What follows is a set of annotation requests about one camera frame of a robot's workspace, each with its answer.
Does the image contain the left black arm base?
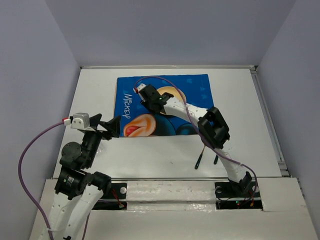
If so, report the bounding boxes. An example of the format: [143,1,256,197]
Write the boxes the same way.
[93,182,128,211]

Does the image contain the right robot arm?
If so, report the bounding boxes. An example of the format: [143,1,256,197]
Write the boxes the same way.
[134,83,252,196]

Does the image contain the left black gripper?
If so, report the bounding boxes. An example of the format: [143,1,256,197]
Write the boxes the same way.
[82,112,122,167]

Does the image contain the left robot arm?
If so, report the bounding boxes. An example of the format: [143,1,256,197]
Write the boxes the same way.
[38,112,121,240]

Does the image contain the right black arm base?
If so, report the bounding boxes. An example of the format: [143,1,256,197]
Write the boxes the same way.
[214,181,263,210]

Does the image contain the gold fork dark handle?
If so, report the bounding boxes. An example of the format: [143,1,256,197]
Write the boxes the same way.
[194,145,206,170]

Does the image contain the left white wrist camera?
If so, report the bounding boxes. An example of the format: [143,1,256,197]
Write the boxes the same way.
[62,112,94,131]

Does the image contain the gold knife dark handle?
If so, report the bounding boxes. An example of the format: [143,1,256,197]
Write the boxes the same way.
[213,155,219,165]

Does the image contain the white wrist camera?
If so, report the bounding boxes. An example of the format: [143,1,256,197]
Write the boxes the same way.
[62,112,94,131]
[133,83,146,95]

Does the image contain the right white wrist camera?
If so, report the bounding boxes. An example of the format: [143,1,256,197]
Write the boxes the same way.
[133,83,146,95]

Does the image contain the tan round plate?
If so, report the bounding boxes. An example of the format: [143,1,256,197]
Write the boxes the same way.
[156,86,187,102]

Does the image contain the blue cartoon placemat cloth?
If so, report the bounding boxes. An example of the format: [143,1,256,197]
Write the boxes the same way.
[114,74,214,137]

